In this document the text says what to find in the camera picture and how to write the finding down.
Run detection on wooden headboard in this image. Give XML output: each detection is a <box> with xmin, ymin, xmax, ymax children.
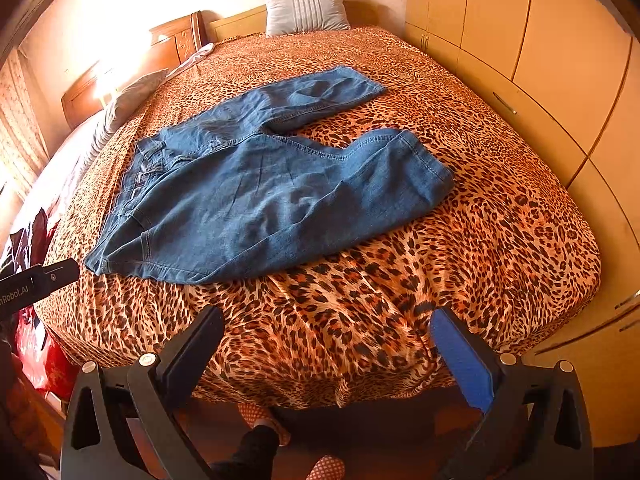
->
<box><xmin>61</xmin><ymin>11</ymin><xmax>208</xmax><ymax>129</ymax></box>

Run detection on floral curtain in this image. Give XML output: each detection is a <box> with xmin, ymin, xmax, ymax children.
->
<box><xmin>0</xmin><ymin>49</ymin><xmax>49</xmax><ymax>198</ymax></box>

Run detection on leopard print bedspread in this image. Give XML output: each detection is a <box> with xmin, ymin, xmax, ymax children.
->
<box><xmin>37</xmin><ymin>27</ymin><xmax>601</xmax><ymax>408</ymax></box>

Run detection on blue denim jeans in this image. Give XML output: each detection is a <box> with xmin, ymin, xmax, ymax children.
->
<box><xmin>85</xmin><ymin>66</ymin><xmax>454</xmax><ymax>285</ymax></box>

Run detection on grey striped pillow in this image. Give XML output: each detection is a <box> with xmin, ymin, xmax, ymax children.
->
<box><xmin>265</xmin><ymin>0</ymin><xmax>350</xmax><ymax>37</ymax></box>

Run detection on red embroidered quilt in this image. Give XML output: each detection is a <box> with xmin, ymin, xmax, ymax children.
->
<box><xmin>14</xmin><ymin>306</ymin><xmax>79</xmax><ymax>402</ymax></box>

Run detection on red polka dot slipper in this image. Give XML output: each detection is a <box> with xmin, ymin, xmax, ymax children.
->
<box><xmin>238</xmin><ymin>403</ymin><xmax>291</xmax><ymax>448</ymax></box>

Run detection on dark clothes pile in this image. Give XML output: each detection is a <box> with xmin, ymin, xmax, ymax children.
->
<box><xmin>10</xmin><ymin>208</ymin><xmax>58</xmax><ymax>272</ymax></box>

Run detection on light wooden wardrobe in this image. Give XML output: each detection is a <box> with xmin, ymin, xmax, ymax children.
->
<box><xmin>406</xmin><ymin>0</ymin><xmax>639</xmax><ymax>446</ymax></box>

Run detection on yellow upholstered headboard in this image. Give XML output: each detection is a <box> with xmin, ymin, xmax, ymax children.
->
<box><xmin>205</xmin><ymin>6</ymin><xmax>267</xmax><ymax>44</ymax></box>

